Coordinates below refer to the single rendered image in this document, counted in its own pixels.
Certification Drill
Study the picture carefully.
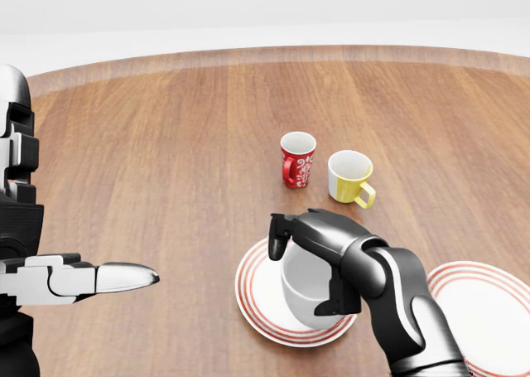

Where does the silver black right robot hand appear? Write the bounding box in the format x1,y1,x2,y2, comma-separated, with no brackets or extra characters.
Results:
267,208,376,317

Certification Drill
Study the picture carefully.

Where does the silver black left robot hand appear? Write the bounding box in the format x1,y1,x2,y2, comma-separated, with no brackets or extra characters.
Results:
0,64,161,377

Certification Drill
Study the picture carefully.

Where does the yellow and white mug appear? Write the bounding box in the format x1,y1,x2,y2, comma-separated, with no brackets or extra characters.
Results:
327,149,378,210

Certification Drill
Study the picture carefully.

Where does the red mug with white pattern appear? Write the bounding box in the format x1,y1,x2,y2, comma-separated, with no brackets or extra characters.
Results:
279,131,318,190

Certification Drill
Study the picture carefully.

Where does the white plate with red rings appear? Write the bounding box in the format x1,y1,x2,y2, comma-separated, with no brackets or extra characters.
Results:
234,236,359,349
426,261,530,377

